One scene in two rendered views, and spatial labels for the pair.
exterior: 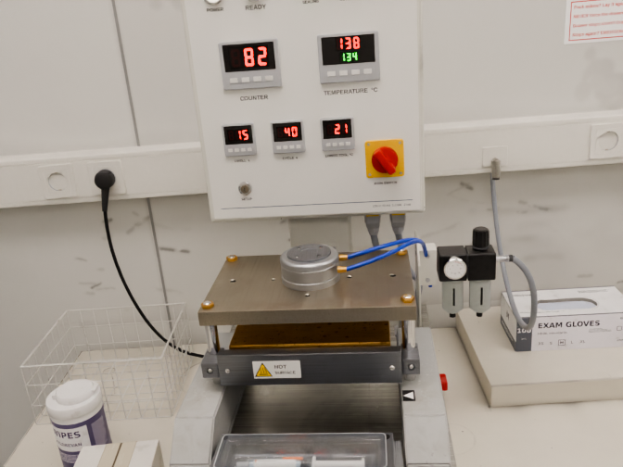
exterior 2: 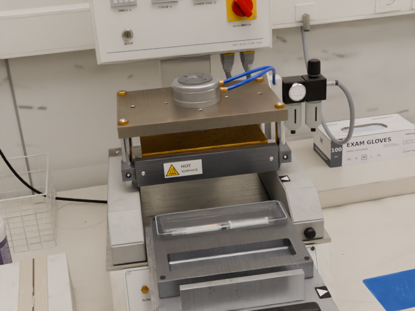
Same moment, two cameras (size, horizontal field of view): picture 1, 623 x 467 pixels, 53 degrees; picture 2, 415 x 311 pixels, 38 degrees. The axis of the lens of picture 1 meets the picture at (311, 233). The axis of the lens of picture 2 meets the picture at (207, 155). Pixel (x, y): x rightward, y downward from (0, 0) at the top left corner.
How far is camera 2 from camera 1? 28 cm
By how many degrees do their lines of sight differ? 13
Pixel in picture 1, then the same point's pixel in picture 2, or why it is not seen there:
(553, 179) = (347, 31)
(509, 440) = (337, 228)
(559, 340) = (362, 155)
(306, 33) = not seen: outside the picture
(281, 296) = (180, 112)
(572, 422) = (380, 211)
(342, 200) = (207, 41)
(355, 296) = (239, 107)
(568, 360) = (370, 170)
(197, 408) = (123, 203)
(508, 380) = (330, 186)
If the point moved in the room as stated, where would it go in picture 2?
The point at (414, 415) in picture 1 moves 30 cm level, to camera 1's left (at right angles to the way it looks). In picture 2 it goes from (293, 189) to (101, 224)
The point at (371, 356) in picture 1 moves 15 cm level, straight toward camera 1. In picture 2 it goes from (255, 150) to (281, 193)
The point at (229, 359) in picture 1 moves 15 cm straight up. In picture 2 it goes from (144, 163) to (134, 70)
